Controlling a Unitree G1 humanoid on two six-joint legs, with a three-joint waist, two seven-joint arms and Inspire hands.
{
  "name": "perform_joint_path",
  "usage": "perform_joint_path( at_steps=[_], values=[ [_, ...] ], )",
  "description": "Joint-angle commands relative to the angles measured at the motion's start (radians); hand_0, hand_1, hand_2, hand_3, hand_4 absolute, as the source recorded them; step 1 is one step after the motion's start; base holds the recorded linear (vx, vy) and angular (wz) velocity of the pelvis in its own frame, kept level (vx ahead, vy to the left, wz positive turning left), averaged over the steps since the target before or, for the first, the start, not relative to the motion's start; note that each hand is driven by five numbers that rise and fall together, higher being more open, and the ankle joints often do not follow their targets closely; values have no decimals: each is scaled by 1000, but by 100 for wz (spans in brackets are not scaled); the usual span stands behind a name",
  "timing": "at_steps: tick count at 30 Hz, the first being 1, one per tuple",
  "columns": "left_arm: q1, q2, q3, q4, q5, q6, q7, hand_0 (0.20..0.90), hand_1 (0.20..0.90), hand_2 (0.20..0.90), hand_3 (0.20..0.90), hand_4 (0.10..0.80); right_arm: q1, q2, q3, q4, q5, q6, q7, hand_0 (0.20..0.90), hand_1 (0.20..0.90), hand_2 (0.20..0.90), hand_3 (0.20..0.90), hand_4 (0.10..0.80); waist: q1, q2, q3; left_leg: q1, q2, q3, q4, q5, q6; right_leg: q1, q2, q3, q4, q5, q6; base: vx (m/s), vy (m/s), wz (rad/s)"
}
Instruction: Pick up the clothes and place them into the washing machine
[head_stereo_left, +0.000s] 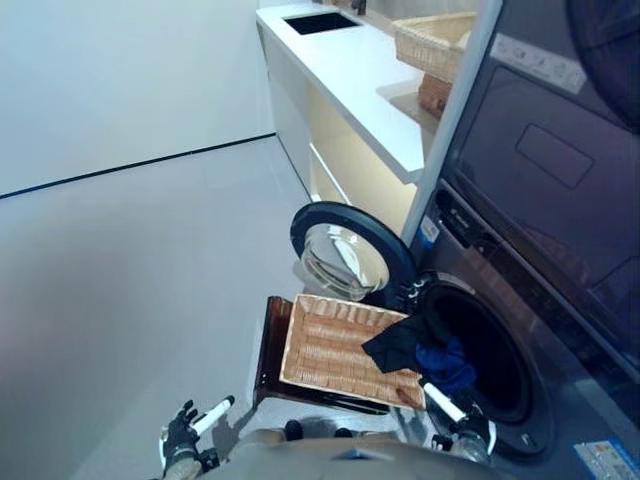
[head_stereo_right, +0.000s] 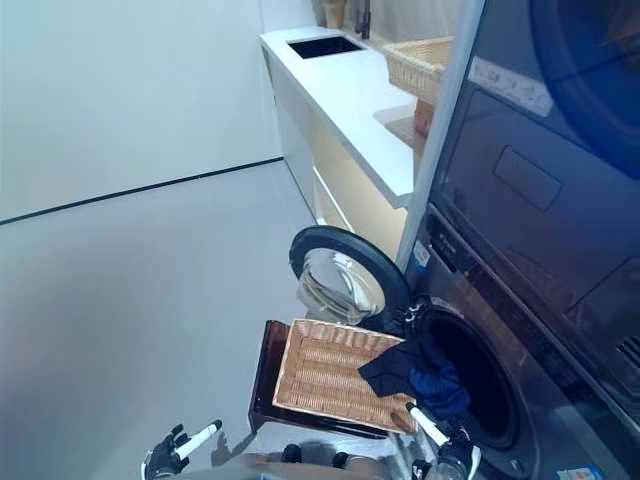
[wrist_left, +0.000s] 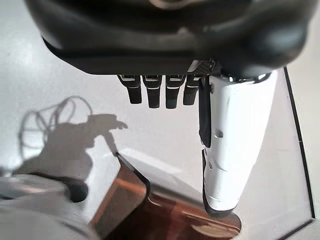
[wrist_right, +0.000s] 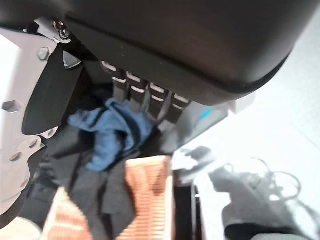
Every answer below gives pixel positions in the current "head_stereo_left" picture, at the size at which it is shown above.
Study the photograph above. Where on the small brown wicker basket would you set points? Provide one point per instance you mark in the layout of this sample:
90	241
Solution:
435	95

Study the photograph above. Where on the blue energy label sticker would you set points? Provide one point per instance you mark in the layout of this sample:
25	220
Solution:
430	231

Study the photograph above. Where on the cream wicker basket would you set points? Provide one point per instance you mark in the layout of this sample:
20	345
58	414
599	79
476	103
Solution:
430	40

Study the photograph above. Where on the grey metal faucet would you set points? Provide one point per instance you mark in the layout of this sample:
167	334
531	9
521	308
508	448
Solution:
357	5

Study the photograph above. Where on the blue garment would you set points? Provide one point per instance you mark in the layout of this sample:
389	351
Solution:
440	360

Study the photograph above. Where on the brown wicker laundry basket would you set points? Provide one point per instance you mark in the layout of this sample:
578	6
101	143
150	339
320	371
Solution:
340	355

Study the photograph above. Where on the grey robot torso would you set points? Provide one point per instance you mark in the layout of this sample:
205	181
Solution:
325	460

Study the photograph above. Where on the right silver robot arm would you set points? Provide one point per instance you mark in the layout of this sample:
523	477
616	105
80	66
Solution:
467	450

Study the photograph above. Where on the black garment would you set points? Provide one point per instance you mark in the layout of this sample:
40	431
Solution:
395	345

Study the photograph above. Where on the dark grey washing machine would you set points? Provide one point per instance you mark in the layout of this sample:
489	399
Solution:
560	360

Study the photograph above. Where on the black sink basin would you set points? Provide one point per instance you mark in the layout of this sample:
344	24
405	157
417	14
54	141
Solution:
320	22

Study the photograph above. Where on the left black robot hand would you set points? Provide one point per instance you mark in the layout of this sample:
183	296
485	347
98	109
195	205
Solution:
177	435

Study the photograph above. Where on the white counter cabinet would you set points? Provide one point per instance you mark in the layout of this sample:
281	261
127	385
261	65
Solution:
345	70

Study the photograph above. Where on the round glass washer door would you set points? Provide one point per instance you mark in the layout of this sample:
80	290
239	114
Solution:
345	250

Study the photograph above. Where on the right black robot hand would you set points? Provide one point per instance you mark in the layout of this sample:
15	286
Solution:
477	430

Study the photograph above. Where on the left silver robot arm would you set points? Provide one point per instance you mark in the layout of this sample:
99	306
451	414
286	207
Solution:
182	467

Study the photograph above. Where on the dark brown wooden stool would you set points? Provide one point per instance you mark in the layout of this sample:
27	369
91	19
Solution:
272	345

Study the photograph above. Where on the white cabinet side panel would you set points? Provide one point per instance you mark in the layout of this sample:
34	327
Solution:
450	125

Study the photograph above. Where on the white blue washer label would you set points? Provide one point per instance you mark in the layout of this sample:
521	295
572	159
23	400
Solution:
605	460

